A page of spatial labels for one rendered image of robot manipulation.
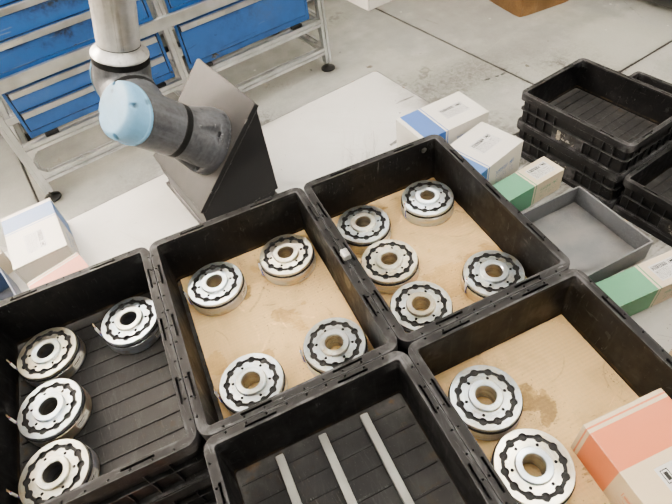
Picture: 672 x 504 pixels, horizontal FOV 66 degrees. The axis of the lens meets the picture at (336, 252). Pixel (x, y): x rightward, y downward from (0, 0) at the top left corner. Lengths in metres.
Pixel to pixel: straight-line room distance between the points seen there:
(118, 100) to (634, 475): 1.02
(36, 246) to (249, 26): 1.87
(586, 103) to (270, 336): 1.45
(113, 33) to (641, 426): 1.09
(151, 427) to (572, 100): 1.67
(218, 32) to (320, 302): 2.09
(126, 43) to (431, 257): 0.73
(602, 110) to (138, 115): 1.48
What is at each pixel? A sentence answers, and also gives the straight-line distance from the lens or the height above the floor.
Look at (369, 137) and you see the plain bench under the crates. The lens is 1.47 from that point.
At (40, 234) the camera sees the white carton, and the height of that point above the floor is 0.79.
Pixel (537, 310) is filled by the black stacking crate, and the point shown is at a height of 0.88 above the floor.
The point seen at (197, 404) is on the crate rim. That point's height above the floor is 0.93.
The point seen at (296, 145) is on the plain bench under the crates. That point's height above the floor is 0.70.
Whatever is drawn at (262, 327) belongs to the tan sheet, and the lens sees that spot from 0.92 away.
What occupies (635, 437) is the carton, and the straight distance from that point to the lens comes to 0.77.
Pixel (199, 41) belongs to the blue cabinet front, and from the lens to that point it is 2.82.
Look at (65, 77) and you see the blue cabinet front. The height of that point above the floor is 0.52.
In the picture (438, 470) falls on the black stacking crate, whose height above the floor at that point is 0.83.
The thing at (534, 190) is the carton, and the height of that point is 0.75.
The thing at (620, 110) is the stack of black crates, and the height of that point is 0.49.
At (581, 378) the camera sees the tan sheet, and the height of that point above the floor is 0.83.
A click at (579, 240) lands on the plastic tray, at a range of 1.22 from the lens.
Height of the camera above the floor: 1.58
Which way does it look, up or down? 48 degrees down
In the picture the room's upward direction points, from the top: 10 degrees counter-clockwise
